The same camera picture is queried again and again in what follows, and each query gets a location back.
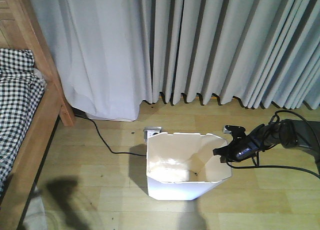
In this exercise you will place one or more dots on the wooden bed frame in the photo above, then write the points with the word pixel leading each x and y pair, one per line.
pixel 20 29

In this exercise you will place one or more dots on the black white checkered bedding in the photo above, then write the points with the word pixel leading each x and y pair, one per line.
pixel 22 87

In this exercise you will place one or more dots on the light grey curtain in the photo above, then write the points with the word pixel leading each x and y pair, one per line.
pixel 112 55

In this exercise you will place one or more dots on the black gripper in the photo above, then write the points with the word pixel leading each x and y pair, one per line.
pixel 239 150

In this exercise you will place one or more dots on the grey round rug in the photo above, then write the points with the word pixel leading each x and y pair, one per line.
pixel 35 217

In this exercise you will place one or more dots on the floor power outlet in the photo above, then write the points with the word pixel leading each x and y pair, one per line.
pixel 149 131

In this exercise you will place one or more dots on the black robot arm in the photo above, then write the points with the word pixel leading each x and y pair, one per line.
pixel 289 133

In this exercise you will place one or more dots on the white plastic trash bin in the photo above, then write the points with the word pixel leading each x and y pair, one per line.
pixel 182 166

